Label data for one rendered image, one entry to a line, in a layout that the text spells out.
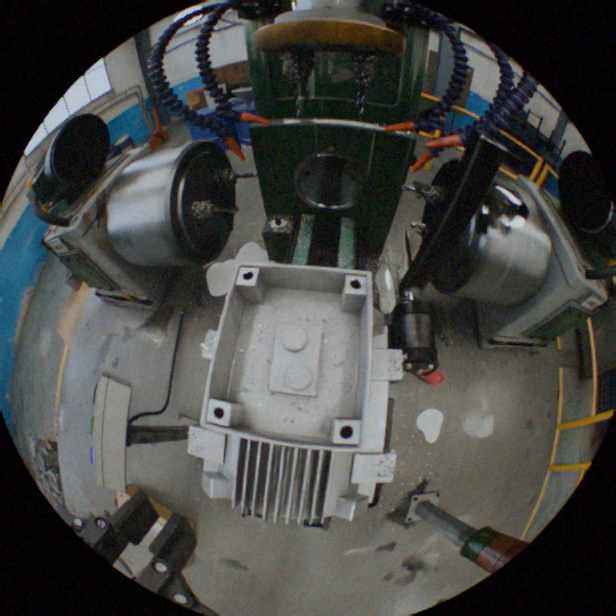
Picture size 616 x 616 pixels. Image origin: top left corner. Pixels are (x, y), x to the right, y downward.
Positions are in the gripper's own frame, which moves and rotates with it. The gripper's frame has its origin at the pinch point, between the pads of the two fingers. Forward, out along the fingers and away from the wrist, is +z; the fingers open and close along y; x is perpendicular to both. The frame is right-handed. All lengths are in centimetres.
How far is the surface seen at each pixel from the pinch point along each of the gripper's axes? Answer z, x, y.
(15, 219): 38, 110, -537
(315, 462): 10.6, 1.0, 8.6
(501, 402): 39, -9, 58
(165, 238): 23.4, 19.8, -16.5
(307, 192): 41, 34, 2
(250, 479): 9.1, -1.1, 3.7
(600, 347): 85, -1, 320
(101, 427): 8.9, -4.6, -17.2
